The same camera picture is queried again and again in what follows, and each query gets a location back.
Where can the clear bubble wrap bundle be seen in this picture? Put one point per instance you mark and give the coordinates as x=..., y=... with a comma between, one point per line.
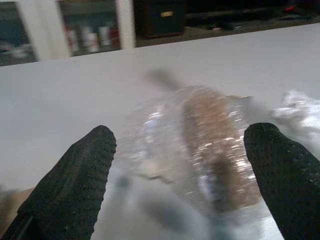
x=207, y=125

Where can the crumpled white tissue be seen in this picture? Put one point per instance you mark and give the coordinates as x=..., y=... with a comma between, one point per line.
x=300, y=115

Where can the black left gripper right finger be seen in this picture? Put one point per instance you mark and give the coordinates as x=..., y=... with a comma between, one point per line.
x=290, y=180

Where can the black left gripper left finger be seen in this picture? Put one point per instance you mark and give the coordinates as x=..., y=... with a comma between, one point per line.
x=67, y=190

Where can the dark box with yellow label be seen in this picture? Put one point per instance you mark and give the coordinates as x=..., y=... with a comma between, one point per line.
x=162, y=17

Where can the white cabinet with glass doors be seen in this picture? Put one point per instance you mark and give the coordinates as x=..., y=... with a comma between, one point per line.
x=45, y=30

